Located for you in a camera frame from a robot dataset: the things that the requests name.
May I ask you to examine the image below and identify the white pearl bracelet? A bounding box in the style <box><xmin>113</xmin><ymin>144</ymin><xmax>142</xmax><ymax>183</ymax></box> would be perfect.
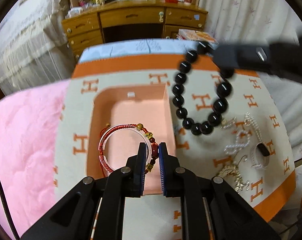
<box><xmin>223</xmin><ymin>129</ymin><xmax>252</xmax><ymax>157</ymax></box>

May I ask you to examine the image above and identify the black bead bracelet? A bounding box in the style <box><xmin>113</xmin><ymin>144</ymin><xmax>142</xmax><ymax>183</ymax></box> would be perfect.
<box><xmin>171</xmin><ymin>40</ymin><xmax>236</xmax><ymax>136</ymax></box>

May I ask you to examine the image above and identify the red string bracelet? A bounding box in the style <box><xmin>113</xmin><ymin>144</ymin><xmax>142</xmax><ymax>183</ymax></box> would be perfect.
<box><xmin>98</xmin><ymin>122</ymin><xmax>160</xmax><ymax>178</ymax></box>

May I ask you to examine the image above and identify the small gold charm jewelry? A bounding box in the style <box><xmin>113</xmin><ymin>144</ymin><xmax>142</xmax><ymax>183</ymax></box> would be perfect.
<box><xmin>220</xmin><ymin>116</ymin><xmax>236</xmax><ymax>129</ymax></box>

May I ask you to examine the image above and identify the orange picture book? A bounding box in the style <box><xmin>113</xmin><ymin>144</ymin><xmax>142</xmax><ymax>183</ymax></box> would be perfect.
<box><xmin>176</xmin><ymin>29</ymin><xmax>219</xmax><ymax>45</ymax></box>

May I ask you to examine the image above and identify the orange H pattern blanket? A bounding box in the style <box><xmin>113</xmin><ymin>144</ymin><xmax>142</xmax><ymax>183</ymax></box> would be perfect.
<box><xmin>53</xmin><ymin>54</ymin><xmax>296</xmax><ymax>239</ymax></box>

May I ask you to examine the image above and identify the light blue tree bedsheet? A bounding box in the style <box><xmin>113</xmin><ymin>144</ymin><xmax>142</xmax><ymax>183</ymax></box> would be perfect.
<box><xmin>78</xmin><ymin>38</ymin><xmax>219</xmax><ymax>63</ymax></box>

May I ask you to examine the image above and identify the pink quilt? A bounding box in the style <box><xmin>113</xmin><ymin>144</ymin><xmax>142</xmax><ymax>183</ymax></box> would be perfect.
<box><xmin>0</xmin><ymin>80</ymin><xmax>70</xmax><ymax>235</ymax></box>

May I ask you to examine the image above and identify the pink open box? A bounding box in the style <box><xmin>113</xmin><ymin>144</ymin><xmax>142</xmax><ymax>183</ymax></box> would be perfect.
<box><xmin>86</xmin><ymin>84</ymin><xmax>176</xmax><ymax>195</ymax></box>

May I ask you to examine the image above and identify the wooden desk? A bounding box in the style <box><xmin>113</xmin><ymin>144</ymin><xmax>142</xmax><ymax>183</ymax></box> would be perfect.
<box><xmin>62</xmin><ymin>0</ymin><xmax>208</xmax><ymax>60</ymax></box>

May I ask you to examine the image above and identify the white lace covered piano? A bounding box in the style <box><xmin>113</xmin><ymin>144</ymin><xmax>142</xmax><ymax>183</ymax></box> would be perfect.
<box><xmin>0</xmin><ymin>0</ymin><xmax>76</xmax><ymax>95</ymax></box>

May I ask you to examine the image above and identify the gold chain necklace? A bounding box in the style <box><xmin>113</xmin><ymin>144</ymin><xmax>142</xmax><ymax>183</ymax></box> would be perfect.
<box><xmin>215</xmin><ymin>154</ymin><xmax>252</xmax><ymax>194</ymax></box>

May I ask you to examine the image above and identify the long pearl necklace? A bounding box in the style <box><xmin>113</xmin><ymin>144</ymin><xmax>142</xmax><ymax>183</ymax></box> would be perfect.
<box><xmin>244</xmin><ymin>112</ymin><xmax>265</xmax><ymax>143</ymax></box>

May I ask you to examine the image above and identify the black stone white ring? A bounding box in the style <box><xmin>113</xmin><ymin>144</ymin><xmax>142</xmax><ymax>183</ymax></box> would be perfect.
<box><xmin>250</xmin><ymin>141</ymin><xmax>271</xmax><ymax>169</ymax></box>

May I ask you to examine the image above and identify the black cable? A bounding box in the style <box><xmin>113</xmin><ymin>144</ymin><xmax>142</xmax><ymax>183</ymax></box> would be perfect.
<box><xmin>0</xmin><ymin>162</ymin><xmax>20</xmax><ymax>240</ymax></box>

